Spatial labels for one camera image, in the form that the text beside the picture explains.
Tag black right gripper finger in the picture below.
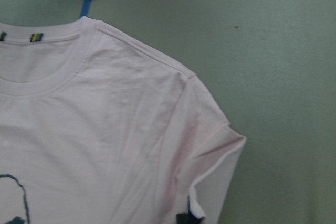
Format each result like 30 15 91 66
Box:
175 197 206 224

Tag pink Snoopy t-shirt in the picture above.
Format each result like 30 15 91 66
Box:
1 17 246 223

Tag blue tape grid lines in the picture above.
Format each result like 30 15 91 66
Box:
79 0 93 19

